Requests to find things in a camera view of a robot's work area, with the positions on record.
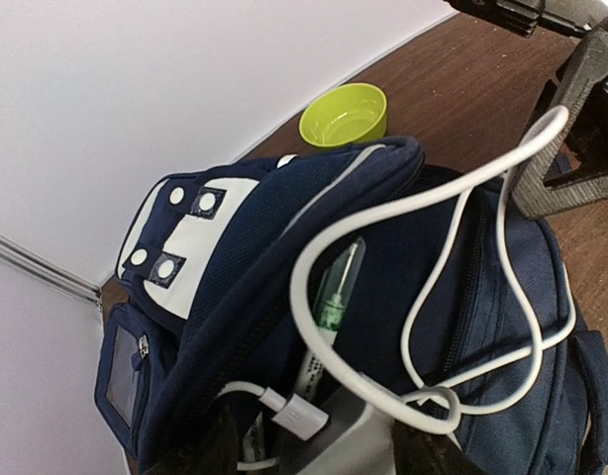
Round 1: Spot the white green marker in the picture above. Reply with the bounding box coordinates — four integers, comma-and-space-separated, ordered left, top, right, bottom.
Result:
294, 237, 366, 402

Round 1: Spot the white charger with cable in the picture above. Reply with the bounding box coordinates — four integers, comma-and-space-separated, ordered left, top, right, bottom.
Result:
219, 106, 580, 475

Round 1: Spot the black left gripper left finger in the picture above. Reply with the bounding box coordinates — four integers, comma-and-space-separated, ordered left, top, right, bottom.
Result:
146, 404, 239, 475

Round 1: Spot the lime green bowl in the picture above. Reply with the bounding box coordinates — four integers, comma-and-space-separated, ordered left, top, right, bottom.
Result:
298, 83, 388, 149

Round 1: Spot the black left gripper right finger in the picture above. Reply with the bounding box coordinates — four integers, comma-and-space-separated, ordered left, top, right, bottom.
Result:
392, 422, 482, 475

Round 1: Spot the left aluminium corner post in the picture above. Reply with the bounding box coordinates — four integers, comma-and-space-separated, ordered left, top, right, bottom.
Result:
0, 234, 102, 309

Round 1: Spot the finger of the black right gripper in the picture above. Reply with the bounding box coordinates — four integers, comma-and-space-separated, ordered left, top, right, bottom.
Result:
510, 18, 608, 219

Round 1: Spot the navy blue student backpack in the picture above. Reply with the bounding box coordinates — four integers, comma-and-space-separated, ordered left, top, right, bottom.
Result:
95, 138, 608, 474

